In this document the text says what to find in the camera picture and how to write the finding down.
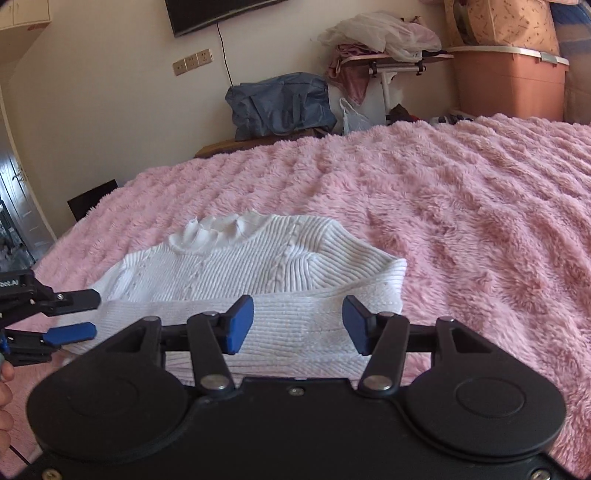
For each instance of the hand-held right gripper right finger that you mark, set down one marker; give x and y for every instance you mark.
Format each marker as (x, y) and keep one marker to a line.
(358, 328)

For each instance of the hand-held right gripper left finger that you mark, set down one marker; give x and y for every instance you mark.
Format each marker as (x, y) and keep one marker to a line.
(239, 325)

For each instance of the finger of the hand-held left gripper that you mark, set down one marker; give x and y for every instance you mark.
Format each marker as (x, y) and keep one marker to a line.
(76, 301)
(74, 333)

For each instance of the white knit sweater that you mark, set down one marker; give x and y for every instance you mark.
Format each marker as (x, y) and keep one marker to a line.
(286, 272)

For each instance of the person's left hand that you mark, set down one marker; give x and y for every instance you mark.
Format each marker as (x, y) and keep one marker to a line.
(5, 397)

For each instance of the dark room door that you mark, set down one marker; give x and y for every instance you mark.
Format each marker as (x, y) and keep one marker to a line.
(23, 203)

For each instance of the black box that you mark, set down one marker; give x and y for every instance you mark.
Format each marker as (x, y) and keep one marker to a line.
(92, 202)

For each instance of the pink fluffy blanket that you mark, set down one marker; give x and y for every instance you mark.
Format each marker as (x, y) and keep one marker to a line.
(461, 207)

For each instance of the white plastic bag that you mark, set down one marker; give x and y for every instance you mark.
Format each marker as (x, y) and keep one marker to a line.
(354, 119)

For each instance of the dark red cloth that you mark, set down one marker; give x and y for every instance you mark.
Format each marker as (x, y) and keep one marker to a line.
(404, 113)

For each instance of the blue fabric bag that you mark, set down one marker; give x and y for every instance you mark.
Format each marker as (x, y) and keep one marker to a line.
(281, 104)

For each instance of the pink crumpled cloth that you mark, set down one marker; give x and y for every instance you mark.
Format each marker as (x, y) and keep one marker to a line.
(346, 71)

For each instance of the white folding table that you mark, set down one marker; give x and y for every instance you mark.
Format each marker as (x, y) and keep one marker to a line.
(392, 69)

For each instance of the pink plastic storage bin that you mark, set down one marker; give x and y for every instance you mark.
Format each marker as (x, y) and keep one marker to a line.
(508, 85)

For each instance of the white sheer cloth pile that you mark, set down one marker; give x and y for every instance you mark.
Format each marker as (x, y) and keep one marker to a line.
(383, 32)

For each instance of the patterned beige storage bag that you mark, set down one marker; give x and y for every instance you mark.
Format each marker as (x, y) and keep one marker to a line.
(503, 23)

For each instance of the blue striped storage bag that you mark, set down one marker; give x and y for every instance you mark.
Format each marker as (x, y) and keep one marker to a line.
(575, 32)

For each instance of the wall outlet strip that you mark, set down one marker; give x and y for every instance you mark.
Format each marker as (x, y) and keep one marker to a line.
(193, 61)

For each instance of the beige wall cabinet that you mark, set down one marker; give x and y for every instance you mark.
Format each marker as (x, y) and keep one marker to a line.
(25, 13)

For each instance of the black wall television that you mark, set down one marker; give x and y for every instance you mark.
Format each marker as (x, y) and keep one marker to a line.
(221, 14)

